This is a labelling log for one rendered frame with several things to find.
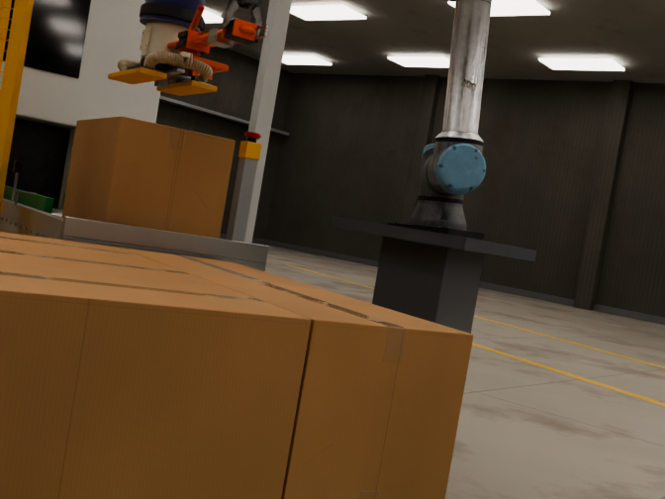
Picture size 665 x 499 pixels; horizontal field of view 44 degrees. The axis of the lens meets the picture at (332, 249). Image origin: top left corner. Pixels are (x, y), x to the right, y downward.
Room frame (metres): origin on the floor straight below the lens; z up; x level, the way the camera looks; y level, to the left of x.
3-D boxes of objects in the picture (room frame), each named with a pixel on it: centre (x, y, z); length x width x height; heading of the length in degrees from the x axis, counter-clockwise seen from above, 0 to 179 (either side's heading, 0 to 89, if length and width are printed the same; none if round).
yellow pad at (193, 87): (3.07, 0.63, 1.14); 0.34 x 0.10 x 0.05; 33
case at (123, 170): (3.01, 0.71, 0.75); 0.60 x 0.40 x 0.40; 31
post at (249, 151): (3.46, 0.41, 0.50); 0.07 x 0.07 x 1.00; 32
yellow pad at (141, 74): (2.96, 0.79, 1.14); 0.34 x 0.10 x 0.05; 33
